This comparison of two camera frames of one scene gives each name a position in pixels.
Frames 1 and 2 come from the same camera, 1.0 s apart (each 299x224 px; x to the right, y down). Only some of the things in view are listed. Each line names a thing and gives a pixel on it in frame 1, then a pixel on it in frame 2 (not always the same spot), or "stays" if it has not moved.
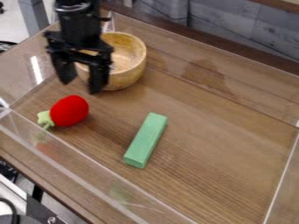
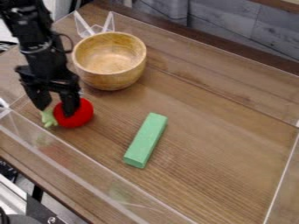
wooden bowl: x=129 y=60 stays
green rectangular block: x=141 y=151 stays
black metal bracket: x=39 y=212 stays
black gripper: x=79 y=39 to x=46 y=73
